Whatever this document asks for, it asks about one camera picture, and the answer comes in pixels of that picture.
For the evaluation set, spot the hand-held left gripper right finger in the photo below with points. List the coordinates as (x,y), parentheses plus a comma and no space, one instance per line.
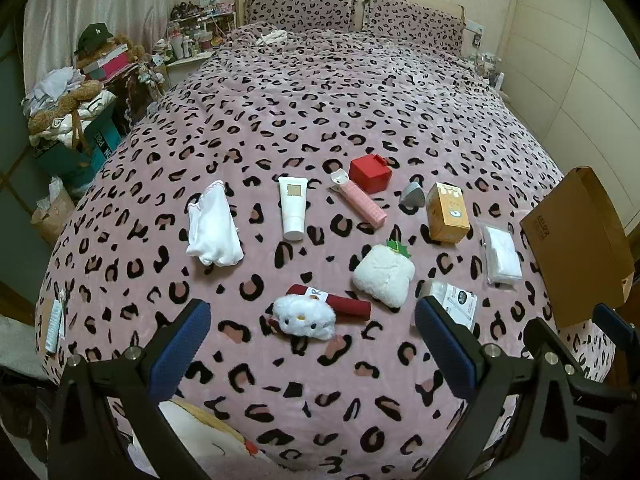
(442,345)

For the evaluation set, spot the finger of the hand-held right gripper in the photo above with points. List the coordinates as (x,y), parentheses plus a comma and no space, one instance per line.
(617,327)

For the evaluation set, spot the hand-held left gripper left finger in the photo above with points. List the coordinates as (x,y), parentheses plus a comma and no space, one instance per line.
(182,345)

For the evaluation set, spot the white plush pouch green leaf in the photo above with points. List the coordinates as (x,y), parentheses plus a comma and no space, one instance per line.
(382,275)

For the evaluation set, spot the brown cardboard box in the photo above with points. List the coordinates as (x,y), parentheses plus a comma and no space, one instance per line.
(575,240)

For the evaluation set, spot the clear bag of cotton pads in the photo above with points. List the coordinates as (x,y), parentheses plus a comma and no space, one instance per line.
(502,255)

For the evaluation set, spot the white sock with red trim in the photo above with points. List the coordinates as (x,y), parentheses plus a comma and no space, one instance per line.
(212,230)

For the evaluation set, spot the orange cardboard carton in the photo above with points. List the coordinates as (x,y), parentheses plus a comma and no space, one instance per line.
(447,215)

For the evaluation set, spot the small clear labelled box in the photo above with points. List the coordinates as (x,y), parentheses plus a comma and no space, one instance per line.
(460,302)

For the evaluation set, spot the dark red rolled cloth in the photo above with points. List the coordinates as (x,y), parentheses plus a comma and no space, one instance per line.
(352,307)

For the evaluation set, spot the cream cartoon plush cushion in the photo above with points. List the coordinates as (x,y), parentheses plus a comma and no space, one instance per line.
(215,440)

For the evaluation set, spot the white plush cat toy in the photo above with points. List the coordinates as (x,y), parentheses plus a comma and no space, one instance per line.
(302,317)

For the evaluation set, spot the white cream tube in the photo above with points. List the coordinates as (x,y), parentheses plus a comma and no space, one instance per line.
(293,205)

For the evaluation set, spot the brown paper bag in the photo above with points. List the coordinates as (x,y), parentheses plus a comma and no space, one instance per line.
(52,215)

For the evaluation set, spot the red box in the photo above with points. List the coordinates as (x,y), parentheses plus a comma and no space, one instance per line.
(367,175)

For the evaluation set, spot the teal storage box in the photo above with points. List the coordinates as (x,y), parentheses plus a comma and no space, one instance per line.
(95,150)

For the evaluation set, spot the leopard print bed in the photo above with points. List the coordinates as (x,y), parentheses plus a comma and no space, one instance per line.
(300,110)

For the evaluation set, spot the brown teddy bear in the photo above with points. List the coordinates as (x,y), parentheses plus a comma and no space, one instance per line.
(75,97)

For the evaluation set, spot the white panelled wardrobe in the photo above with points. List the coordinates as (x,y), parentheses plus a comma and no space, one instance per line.
(575,60)

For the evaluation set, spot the group of small cosmetic bottles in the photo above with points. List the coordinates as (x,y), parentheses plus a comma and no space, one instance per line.
(487,67)

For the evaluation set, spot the pink flat box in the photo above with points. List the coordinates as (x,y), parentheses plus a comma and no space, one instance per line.
(112,62)

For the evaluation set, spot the cluttered cosmetics shelf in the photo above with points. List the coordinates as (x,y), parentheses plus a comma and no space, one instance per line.
(200,35)

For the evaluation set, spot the small white cloth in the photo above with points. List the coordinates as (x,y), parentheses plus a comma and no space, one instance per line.
(272,37)

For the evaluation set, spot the dark green cap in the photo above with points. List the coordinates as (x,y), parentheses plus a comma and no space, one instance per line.
(95,35)

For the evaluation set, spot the leopard print pillow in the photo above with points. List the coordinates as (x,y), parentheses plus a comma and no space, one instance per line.
(415,20)
(300,7)

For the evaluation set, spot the pale curtain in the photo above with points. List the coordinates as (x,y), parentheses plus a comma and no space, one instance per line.
(75,0)

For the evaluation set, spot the white wall socket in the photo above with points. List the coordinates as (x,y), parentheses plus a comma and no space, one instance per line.
(475,30)

